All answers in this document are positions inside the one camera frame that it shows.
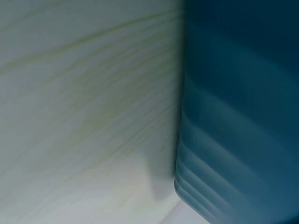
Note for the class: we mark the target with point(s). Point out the blue ribbed plastic container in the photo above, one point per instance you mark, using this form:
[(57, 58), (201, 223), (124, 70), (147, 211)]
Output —
[(238, 112)]

